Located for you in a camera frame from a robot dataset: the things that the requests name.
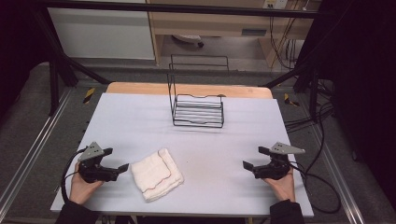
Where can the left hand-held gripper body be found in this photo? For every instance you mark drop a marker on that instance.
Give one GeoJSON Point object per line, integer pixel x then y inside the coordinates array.
{"type": "Point", "coordinates": [93, 172]}

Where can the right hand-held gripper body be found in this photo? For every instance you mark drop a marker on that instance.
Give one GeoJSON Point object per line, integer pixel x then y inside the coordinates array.
{"type": "Point", "coordinates": [274, 168]}

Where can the person's left hand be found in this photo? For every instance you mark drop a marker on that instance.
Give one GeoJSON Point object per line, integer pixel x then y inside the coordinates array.
{"type": "Point", "coordinates": [81, 189]}

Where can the person's right hand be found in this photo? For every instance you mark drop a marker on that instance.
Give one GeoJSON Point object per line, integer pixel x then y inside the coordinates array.
{"type": "Point", "coordinates": [282, 188]}

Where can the white folded towel red stitching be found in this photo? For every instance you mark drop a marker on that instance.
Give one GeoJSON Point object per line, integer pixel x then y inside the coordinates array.
{"type": "Point", "coordinates": [157, 175]}

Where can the pale lavender table cover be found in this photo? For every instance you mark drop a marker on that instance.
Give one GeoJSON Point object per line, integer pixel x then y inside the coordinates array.
{"type": "Point", "coordinates": [202, 149]}

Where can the yellow black striped tape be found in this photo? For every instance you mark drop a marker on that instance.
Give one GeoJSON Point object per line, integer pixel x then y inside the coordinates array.
{"type": "Point", "coordinates": [88, 95]}
{"type": "Point", "coordinates": [291, 100]}

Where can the black curtain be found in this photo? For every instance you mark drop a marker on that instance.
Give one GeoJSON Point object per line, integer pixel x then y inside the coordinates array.
{"type": "Point", "coordinates": [364, 93]}
{"type": "Point", "coordinates": [18, 46]}

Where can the white cabinet panel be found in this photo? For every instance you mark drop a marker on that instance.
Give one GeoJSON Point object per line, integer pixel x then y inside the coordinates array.
{"type": "Point", "coordinates": [102, 34]}

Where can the white chair base with caster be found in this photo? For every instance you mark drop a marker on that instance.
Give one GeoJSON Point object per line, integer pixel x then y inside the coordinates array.
{"type": "Point", "coordinates": [188, 39]}

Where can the white power strip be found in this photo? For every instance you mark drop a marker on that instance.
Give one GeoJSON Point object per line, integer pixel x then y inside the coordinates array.
{"type": "Point", "coordinates": [275, 3]}

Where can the aluminium floor rail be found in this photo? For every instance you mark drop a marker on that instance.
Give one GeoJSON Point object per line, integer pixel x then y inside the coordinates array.
{"type": "Point", "coordinates": [339, 174]}
{"type": "Point", "coordinates": [34, 149]}

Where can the black metal frame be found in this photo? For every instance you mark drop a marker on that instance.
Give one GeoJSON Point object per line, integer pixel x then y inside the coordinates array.
{"type": "Point", "coordinates": [186, 8]}

